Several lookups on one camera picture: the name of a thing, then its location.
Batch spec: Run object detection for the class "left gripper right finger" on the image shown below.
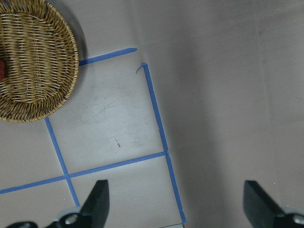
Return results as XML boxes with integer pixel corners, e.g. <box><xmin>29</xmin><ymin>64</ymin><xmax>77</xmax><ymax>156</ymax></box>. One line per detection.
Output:
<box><xmin>243</xmin><ymin>180</ymin><xmax>304</xmax><ymax>228</ymax></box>

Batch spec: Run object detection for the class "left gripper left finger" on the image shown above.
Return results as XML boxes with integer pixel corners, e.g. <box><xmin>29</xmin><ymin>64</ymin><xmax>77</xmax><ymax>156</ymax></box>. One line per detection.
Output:
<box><xmin>4</xmin><ymin>179</ymin><xmax>110</xmax><ymax>228</ymax></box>

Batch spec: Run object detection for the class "woven wicker basket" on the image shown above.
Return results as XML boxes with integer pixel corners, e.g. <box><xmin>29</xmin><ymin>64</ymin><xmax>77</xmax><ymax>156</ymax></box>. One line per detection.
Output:
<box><xmin>0</xmin><ymin>0</ymin><xmax>79</xmax><ymax>123</ymax></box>

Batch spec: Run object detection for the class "dark red basket apple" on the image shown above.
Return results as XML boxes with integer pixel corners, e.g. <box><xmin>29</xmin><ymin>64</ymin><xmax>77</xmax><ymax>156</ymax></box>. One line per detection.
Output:
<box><xmin>0</xmin><ymin>58</ymin><xmax>6</xmax><ymax>81</ymax></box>

